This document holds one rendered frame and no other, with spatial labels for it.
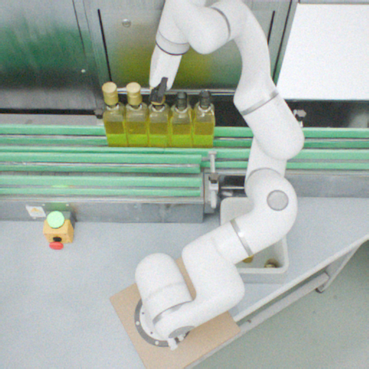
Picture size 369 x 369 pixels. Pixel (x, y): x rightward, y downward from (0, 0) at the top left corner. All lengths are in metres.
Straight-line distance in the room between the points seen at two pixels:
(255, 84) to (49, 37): 0.60
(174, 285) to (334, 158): 0.62
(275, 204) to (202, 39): 0.34
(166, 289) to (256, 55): 0.50
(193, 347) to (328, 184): 0.60
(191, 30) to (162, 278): 0.49
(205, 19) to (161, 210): 0.61
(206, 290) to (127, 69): 0.64
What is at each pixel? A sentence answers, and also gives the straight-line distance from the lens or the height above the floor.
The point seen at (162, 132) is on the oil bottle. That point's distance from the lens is 1.25.
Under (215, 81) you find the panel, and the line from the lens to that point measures 1.33.
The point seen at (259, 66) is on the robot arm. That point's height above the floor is 1.34.
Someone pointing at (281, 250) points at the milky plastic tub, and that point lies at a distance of 1.32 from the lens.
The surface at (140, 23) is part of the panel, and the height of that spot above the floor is 1.25.
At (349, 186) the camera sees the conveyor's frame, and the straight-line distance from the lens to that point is 1.48.
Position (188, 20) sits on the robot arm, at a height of 1.41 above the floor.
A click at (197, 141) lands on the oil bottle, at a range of 1.28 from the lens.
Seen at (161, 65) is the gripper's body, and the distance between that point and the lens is 1.04.
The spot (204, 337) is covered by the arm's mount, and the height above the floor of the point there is 0.77.
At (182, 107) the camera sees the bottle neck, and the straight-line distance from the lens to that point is 1.19.
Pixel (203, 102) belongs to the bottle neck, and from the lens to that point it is 1.18.
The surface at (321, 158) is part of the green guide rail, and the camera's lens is 1.37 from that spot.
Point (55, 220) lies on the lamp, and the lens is 1.35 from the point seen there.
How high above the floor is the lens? 2.01
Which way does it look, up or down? 59 degrees down
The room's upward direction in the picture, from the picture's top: straight up
